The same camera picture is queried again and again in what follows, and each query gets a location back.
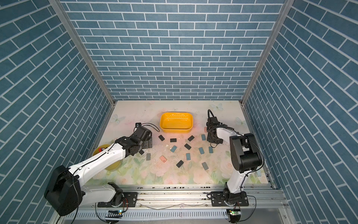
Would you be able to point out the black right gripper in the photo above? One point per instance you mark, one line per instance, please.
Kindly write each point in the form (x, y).
(209, 139)

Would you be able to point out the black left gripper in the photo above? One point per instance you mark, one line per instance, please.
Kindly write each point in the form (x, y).
(148, 143)

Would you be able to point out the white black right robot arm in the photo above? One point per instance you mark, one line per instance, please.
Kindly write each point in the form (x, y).
(246, 157)

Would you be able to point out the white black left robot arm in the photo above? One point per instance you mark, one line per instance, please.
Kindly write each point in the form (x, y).
(66, 190)

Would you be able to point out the pink eraser bottom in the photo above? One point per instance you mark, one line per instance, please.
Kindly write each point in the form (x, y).
(163, 159)

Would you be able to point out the yellow plastic storage box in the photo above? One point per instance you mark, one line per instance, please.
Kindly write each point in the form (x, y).
(176, 122)

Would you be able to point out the light blue eraser centre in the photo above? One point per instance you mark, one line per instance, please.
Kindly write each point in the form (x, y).
(173, 149)

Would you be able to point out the yellow cup of pens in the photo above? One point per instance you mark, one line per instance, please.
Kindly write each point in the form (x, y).
(108, 156)

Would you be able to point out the left electronics board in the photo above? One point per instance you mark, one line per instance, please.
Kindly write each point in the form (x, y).
(114, 215)

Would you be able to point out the electronics board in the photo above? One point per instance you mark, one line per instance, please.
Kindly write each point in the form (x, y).
(114, 215)
(233, 215)

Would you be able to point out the right electronics board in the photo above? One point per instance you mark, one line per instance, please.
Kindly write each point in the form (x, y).
(233, 215)

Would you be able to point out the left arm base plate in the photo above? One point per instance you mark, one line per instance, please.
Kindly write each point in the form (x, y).
(127, 199)

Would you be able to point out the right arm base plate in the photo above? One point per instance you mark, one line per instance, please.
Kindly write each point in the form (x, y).
(220, 199)

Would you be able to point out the aluminium mounting rail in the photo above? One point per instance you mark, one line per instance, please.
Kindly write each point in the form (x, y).
(173, 197)

